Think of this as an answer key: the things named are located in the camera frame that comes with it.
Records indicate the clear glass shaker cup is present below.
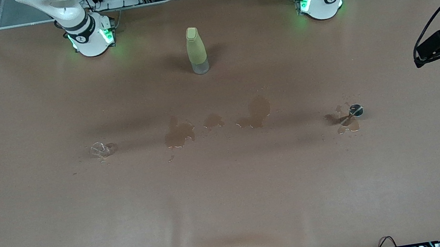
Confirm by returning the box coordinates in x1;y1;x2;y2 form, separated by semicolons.
89;140;112;160

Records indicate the brown liquid puddle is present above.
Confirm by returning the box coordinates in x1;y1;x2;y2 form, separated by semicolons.
202;111;225;130
161;113;198;151
323;100;362;137
232;94;274;132

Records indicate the yellow-green bottle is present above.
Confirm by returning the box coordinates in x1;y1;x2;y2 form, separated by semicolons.
184;25;211;76

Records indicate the brown table mat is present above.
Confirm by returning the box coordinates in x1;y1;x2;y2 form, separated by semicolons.
0;0;440;247

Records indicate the black cable loop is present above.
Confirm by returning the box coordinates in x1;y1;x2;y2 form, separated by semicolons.
376;235;398;247

